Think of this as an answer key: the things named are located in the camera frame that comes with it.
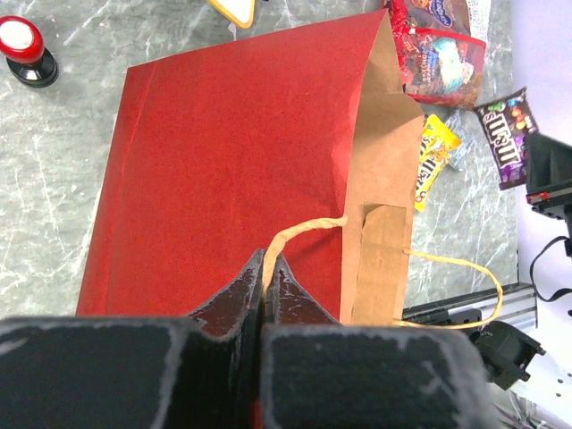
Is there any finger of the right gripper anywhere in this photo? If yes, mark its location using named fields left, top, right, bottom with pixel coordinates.
left=525, top=132, right=571, bottom=219

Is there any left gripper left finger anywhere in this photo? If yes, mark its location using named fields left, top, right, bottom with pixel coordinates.
left=1, top=250, right=264, bottom=428

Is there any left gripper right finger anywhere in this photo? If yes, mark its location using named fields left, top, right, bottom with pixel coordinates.
left=261, top=257, right=496, bottom=428

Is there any yellow M&M packet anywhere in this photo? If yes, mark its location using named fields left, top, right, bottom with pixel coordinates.
left=415, top=114, right=461, bottom=212

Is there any red cookie snack bag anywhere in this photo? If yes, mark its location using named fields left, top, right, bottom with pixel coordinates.
left=389, top=0, right=490, bottom=110

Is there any red paper bag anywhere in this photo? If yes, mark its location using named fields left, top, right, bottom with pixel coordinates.
left=75, top=7, right=505, bottom=332

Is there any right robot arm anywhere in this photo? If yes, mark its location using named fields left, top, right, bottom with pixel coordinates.
left=472, top=134, right=571, bottom=428

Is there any red black marker cap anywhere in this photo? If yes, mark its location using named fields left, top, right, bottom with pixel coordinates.
left=1, top=15, right=58, bottom=88

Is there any small whiteboard yellow frame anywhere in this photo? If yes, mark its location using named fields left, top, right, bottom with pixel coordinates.
left=208, top=0, right=256, bottom=29

